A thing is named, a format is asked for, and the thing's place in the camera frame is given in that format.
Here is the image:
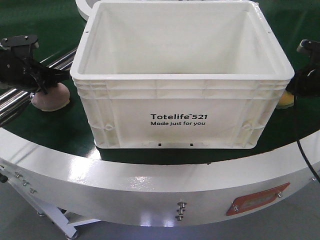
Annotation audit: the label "chrome conveyor rollers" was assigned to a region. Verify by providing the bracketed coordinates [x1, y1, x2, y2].
[0, 47, 77, 128]

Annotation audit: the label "orange label plate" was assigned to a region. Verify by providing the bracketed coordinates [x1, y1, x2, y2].
[226, 182, 291, 216]

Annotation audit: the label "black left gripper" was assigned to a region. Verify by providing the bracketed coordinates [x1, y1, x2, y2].
[0, 34, 70, 95]

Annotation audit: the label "white plastic tote box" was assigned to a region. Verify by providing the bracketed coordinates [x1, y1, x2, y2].
[70, 0, 294, 149]

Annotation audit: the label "white inner conveyor ring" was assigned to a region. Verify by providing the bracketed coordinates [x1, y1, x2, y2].
[75, 0, 101, 21]

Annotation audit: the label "white curved conveyor frame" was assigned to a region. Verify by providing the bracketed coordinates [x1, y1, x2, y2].
[0, 129, 313, 227]

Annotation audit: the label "white conveyor support leg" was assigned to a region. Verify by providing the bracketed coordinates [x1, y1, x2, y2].
[7, 174, 101, 238]

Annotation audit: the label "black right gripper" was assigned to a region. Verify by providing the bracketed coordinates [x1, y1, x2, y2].
[286, 39, 320, 97]

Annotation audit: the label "brown round plush ball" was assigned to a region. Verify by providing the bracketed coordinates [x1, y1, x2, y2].
[31, 83, 70, 112]

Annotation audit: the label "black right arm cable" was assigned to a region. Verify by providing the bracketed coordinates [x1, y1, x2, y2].
[292, 67, 320, 183]

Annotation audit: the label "yellow round plush ball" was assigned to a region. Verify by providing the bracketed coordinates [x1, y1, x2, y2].
[276, 90, 295, 110]

